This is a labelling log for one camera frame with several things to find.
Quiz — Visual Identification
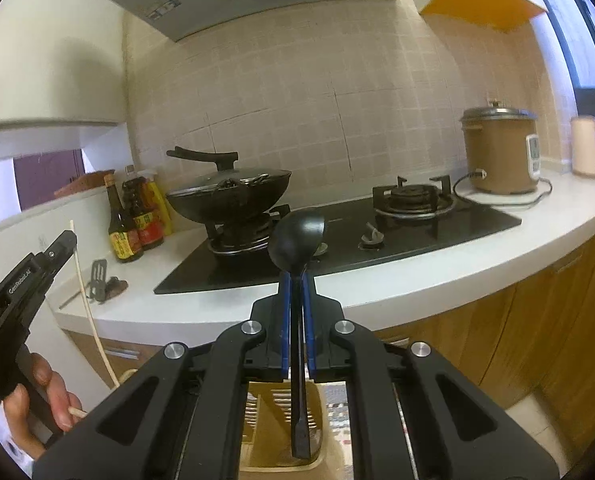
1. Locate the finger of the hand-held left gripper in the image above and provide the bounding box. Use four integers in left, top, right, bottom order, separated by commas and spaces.
41, 230, 78, 281

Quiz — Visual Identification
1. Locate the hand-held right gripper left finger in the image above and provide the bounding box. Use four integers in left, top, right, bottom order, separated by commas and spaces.
31, 270, 293, 480

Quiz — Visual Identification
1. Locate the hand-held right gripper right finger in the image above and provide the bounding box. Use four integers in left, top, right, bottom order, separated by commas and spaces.
301, 272, 561, 480

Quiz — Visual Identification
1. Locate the pale wooden chopstick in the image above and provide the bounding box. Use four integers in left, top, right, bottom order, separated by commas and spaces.
69, 219, 120, 391

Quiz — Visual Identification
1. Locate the black ladle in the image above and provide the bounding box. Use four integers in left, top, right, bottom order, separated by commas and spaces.
268, 208, 327, 461

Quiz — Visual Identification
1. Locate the beige plastic utensil basket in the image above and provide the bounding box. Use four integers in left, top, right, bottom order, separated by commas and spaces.
240, 382, 328, 473

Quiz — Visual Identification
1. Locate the person's left forearm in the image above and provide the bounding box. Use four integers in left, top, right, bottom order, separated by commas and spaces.
2, 437, 34, 478

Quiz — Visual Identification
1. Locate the person's left hand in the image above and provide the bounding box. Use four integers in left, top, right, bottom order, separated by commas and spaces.
2, 352, 85, 461

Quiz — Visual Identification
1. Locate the grey slotted spatula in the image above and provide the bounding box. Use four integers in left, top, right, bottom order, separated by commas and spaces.
58, 259, 110, 308

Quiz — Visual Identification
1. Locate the small dark brown object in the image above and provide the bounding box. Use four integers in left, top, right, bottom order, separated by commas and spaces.
104, 277, 128, 301

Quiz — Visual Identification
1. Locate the wooden tray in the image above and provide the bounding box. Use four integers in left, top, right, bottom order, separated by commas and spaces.
53, 170, 115, 198

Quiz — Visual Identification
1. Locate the striped woven mat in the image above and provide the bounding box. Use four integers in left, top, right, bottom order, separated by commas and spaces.
322, 385, 353, 480

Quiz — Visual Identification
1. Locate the maroon door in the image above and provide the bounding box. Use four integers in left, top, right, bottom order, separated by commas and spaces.
12, 147, 85, 211

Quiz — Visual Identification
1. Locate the dark sauce bottle red label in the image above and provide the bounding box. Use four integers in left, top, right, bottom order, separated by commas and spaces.
122, 165, 164, 252

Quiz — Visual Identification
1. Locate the black burner grate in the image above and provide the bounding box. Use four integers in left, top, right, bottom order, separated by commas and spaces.
372, 176, 455, 221
207, 205, 290, 261

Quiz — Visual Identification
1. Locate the black glass gas cooktop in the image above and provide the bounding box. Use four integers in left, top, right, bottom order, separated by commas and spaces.
153, 195, 522, 296

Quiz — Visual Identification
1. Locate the black wok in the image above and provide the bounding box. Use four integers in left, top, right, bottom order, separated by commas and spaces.
166, 170, 293, 224

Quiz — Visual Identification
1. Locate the brown rice cooker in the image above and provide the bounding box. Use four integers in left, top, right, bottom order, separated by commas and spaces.
460, 100, 541, 195

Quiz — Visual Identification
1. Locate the grey range hood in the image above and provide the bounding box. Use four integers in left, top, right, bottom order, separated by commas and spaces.
91, 0, 421, 43

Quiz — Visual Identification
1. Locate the pink electric kettle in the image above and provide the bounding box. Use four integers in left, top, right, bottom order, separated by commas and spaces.
570, 116, 595, 177

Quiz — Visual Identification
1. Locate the dark framed window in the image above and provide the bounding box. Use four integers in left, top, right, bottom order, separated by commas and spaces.
520, 0, 595, 116

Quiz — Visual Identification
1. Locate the black power cable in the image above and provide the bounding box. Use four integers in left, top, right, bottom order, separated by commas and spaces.
452, 170, 553, 207

